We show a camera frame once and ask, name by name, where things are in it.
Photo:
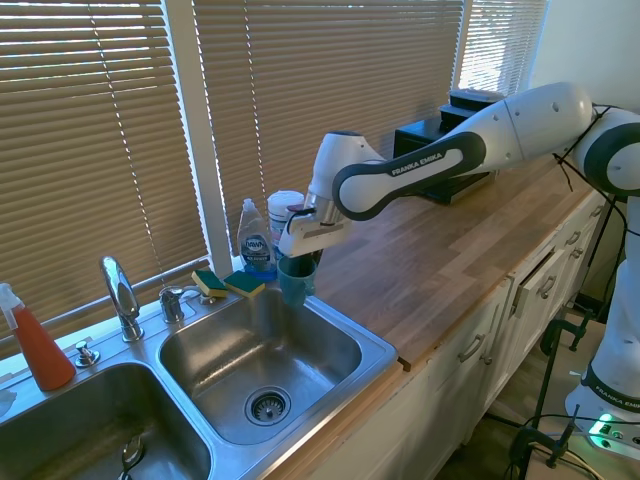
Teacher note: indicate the clear dish soap bottle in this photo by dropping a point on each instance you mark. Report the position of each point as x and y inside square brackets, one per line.
[255, 245]

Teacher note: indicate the metal sink stopper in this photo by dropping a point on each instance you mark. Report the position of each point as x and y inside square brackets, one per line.
[132, 452]

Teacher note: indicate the yellow green sponge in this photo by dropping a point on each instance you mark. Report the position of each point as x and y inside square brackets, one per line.
[208, 283]
[244, 284]

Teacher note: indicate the teal plastic cup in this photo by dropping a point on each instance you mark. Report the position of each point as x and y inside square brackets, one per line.
[295, 287]

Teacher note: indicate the round metal drain strainer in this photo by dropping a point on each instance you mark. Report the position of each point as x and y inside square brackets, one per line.
[267, 405]

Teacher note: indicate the narrow tan window blind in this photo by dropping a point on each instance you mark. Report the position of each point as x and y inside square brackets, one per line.
[500, 45]

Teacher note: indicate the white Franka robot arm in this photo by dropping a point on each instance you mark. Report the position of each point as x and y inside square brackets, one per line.
[480, 135]

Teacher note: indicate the medium tan window blind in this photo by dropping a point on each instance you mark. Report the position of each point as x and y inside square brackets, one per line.
[325, 75]

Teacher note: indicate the orange spray bottle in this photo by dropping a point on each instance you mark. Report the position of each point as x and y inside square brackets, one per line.
[42, 350]

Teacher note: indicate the black countertop appliance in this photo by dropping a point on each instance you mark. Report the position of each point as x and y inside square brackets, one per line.
[417, 137]

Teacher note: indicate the stainless steel double sink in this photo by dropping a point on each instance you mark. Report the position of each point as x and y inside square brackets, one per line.
[280, 350]

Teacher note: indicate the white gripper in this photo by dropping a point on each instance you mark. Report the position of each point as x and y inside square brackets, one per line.
[315, 234]

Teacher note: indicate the chrome kitchen faucet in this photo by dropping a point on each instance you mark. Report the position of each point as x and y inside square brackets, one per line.
[122, 300]

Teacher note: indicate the black metal clamp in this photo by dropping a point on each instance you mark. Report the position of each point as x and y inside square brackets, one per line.
[567, 327]
[545, 440]

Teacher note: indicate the wide tan window blind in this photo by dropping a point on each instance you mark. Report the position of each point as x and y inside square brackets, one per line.
[85, 150]

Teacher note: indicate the chrome sink soap dispenser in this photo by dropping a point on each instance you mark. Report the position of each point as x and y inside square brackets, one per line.
[172, 302]

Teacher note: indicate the small chrome sink cap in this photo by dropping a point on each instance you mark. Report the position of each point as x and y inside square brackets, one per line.
[86, 355]

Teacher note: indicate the white wipes canister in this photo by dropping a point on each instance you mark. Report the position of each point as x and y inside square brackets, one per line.
[280, 215]

